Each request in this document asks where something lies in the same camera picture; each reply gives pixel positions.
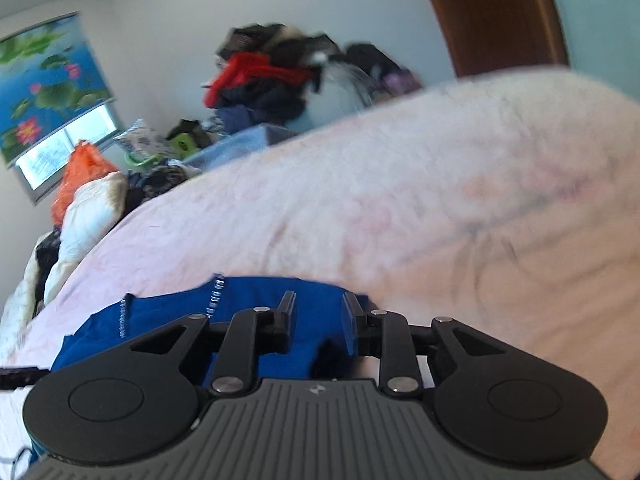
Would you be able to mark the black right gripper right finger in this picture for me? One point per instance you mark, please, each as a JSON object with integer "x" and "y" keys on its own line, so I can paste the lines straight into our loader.
{"x": 496, "y": 401}

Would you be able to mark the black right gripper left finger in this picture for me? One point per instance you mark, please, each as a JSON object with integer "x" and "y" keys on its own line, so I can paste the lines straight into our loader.
{"x": 142, "y": 396}

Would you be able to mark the blue knit sweater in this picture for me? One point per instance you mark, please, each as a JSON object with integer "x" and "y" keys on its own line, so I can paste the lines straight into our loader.
{"x": 318, "y": 349}

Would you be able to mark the black clothes pile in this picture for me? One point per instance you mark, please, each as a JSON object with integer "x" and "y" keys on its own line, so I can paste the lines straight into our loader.
{"x": 288, "y": 47}

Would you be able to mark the white printed quilt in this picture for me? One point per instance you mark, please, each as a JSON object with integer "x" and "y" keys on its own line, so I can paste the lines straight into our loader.
{"x": 27, "y": 299}

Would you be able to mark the pink floral bed blanket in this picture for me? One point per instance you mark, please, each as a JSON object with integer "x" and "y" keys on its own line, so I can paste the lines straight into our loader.
{"x": 509, "y": 202}

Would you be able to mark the white quilted jacket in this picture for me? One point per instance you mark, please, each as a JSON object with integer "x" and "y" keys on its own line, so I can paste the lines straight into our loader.
{"x": 96, "y": 208}

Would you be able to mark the black fuzzy garment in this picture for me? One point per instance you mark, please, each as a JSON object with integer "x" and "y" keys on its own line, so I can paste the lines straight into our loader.
{"x": 156, "y": 182}

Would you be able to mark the orange plastic bag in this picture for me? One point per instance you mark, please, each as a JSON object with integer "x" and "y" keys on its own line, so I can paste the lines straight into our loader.
{"x": 86, "y": 164}

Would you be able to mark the green and black bag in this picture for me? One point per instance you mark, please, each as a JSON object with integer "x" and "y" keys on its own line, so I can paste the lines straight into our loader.
{"x": 188, "y": 138}

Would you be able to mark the light blue towel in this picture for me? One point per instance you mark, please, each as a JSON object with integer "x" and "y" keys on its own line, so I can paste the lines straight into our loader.
{"x": 238, "y": 145}

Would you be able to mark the lotus print roller blind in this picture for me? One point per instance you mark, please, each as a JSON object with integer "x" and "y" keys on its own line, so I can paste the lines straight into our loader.
{"x": 49, "y": 77}

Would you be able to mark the clear plastic bag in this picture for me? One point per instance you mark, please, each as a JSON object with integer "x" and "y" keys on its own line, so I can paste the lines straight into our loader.
{"x": 343, "y": 90}

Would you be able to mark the red garment on pile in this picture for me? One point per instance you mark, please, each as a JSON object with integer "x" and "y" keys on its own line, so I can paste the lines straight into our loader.
{"x": 243, "y": 68}

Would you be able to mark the brown wooden door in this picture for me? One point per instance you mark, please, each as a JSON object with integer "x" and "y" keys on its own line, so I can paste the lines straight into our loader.
{"x": 487, "y": 35}

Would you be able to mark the window with grey frame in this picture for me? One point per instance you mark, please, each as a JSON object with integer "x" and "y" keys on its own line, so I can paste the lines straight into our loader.
{"x": 41, "y": 167}

